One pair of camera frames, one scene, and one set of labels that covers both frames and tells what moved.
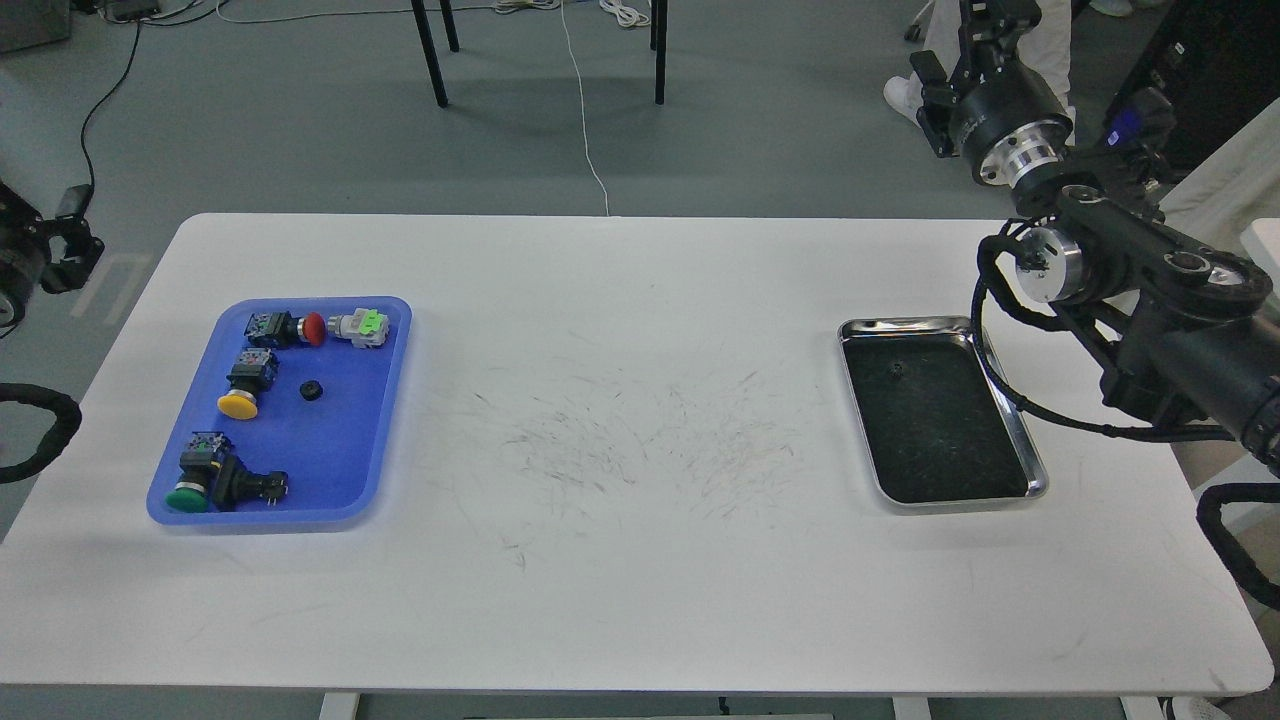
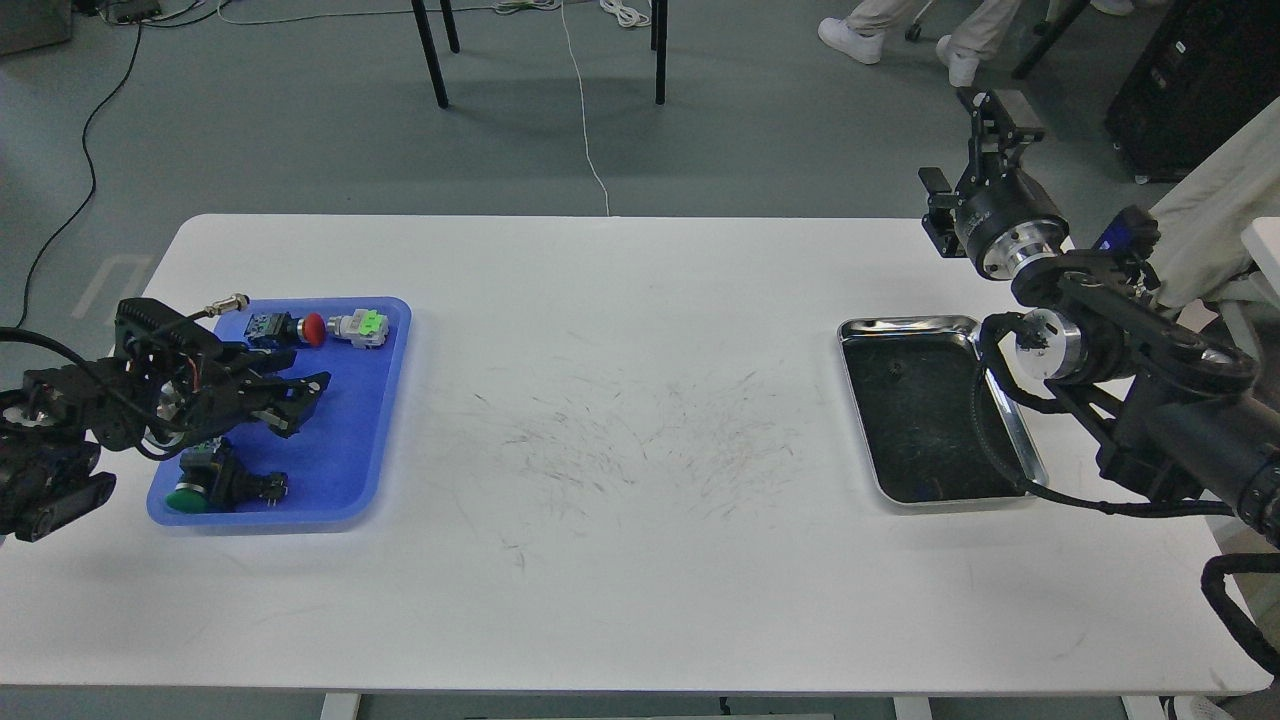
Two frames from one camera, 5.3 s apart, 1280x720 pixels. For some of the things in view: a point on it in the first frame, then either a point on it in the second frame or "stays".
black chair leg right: [658, 24] stays
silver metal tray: [939, 427] stays
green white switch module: [365, 328] stays
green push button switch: [213, 478] stays
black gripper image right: [1010, 124] → [1001, 219]
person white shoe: [905, 95] → [837, 33]
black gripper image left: [24, 255] → [170, 375]
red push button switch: [278, 329] stays
